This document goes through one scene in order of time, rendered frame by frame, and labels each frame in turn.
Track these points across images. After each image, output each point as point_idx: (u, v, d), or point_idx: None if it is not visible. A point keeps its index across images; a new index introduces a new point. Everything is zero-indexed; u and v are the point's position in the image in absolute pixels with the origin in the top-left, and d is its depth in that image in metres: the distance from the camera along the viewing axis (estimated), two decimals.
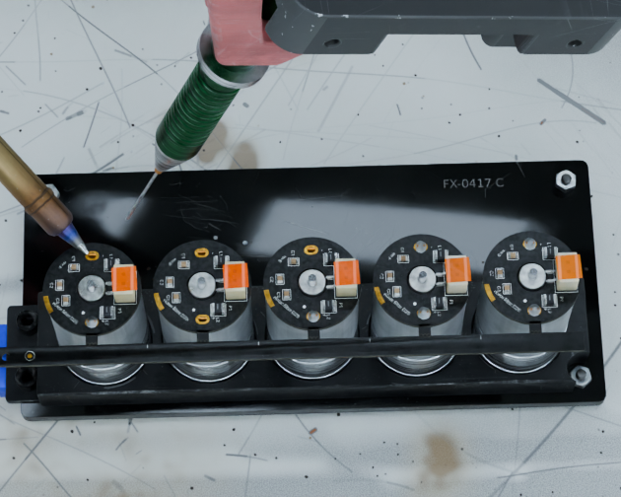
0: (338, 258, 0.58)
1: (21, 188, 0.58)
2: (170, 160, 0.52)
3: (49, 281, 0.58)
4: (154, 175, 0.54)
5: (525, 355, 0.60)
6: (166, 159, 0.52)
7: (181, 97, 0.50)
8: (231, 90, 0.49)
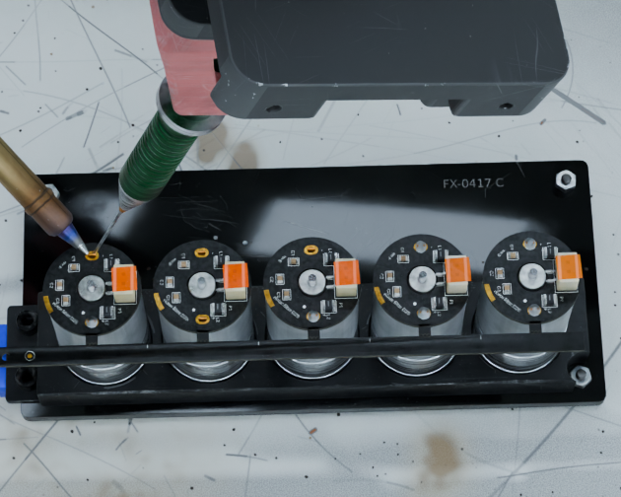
0: (338, 258, 0.58)
1: (21, 188, 0.58)
2: (132, 200, 0.54)
3: (49, 281, 0.58)
4: (118, 213, 0.56)
5: (525, 355, 0.60)
6: (129, 199, 0.54)
7: (143, 142, 0.52)
8: (188, 137, 0.51)
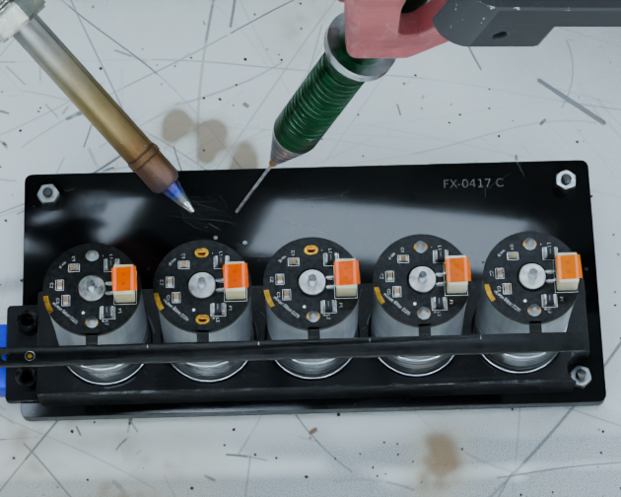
0: (338, 258, 0.58)
1: (125, 143, 0.55)
2: (288, 152, 0.52)
3: (49, 281, 0.58)
4: (268, 168, 0.54)
5: (525, 355, 0.60)
6: (284, 151, 0.52)
7: (304, 90, 0.50)
8: (356, 83, 0.49)
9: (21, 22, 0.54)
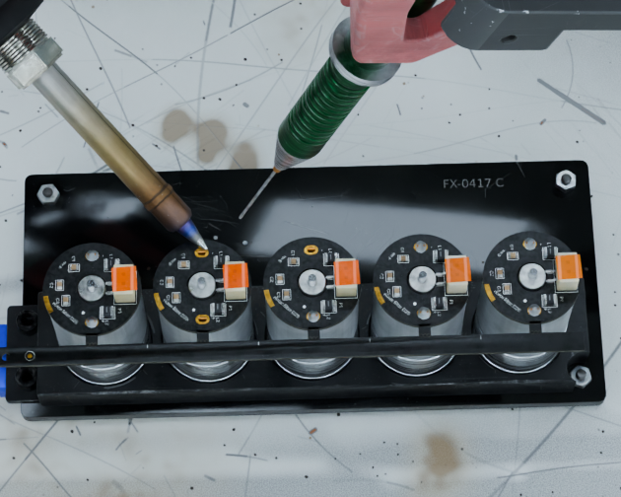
0: (338, 258, 0.58)
1: (140, 184, 0.58)
2: (292, 158, 0.52)
3: (49, 281, 0.58)
4: (272, 174, 0.54)
5: (525, 355, 0.60)
6: (288, 157, 0.52)
7: (309, 95, 0.50)
8: (361, 88, 0.49)
9: (39, 69, 0.57)
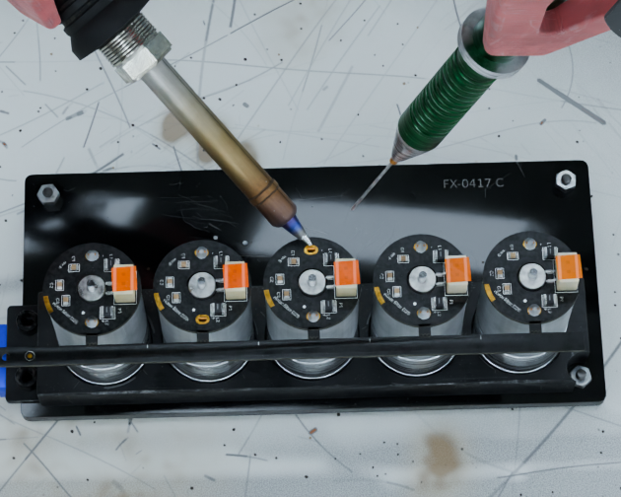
0: (338, 258, 0.58)
1: (247, 179, 0.58)
2: (412, 150, 0.52)
3: (49, 281, 0.58)
4: (388, 166, 0.54)
5: (525, 355, 0.60)
6: (408, 149, 0.52)
7: (433, 87, 0.50)
8: (488, 81, 0.49)
9: (149, 64, 0.57)
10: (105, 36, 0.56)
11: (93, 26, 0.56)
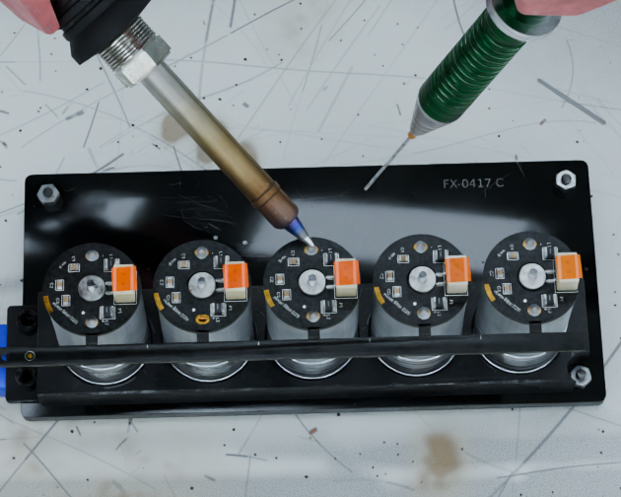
0: (338, 258, 0.58)
1: (248, 182, 0.58)
2: (433, 121, 0.50)
3: (49, 281, 0.58)
4: (405, 140, 0.52)
5: (525, 355, 0.60)
6: (429, 120, 0.50)
7: (457, 53, 0.48)
8: (517, 44, 0.47)
9: (148, 68, 0.57)
10: (103, 41, 0.56)
11: (92, 31, 0.56)
